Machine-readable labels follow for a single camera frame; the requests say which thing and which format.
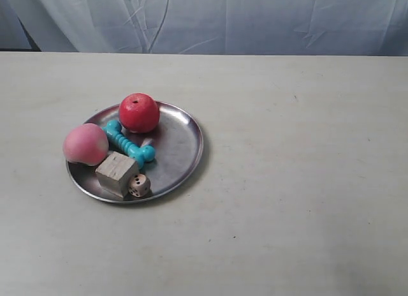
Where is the round metal plate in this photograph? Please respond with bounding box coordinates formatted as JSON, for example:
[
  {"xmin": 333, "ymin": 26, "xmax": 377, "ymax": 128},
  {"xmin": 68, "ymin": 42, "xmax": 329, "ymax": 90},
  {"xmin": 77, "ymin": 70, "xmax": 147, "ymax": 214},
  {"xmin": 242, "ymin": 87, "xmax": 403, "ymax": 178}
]
[{"xmin": 66, "ymin": 101, "xmax": 204, "ymax": 205}]

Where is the small wooden die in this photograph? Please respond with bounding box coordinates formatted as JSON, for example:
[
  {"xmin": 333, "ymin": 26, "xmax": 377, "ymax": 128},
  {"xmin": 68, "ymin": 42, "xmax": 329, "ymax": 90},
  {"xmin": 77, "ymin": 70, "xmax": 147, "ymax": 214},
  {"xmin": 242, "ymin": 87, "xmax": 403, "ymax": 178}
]
[{"xmin": 128, "ymin": 174, "xmax": 150, "ymax": 198}]

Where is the red apple toy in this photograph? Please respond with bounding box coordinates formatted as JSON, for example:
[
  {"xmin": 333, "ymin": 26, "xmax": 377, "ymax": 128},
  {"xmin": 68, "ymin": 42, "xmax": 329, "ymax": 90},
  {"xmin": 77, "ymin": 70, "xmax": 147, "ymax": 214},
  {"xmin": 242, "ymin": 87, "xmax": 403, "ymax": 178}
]
[{"xmin": 119, "ymin": 93, "xmax": 160, "ymax": 133}]

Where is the wooden cube block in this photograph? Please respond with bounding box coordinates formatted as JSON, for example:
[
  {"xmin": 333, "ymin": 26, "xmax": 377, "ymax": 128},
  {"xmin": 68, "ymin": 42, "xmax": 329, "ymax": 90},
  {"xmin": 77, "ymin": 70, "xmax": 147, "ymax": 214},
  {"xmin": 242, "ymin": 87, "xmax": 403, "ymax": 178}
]
[{"xmin": 95, "ymin": 151, "xmax": 139, "ymax": 198}]

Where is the pink peach toy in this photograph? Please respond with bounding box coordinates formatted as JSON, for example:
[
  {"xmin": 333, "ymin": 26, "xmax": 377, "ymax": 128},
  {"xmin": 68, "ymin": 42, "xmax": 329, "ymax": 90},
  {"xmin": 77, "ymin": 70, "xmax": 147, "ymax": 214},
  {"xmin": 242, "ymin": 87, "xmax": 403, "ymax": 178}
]
[{"xmin": 62, "ymin": 123, "xmax": 109, "ymax": 166}]

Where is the white backdrop curtain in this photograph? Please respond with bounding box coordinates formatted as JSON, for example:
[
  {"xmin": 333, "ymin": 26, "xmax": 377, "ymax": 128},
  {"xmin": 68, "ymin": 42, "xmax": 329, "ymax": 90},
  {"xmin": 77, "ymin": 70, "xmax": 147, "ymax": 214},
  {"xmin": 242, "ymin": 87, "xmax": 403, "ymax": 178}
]
[{"xmin": 1, "ymin": 0, "xmax": 407, "ymax": 56}]

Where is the teal bone toy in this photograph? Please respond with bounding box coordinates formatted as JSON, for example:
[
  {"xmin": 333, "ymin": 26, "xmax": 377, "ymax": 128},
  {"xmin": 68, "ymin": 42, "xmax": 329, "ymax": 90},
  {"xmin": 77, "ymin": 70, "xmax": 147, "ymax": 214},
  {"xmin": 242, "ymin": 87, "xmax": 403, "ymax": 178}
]
[{"xmin": 102, "ymin": 120, "xmax": 156, "ymax": 168}]

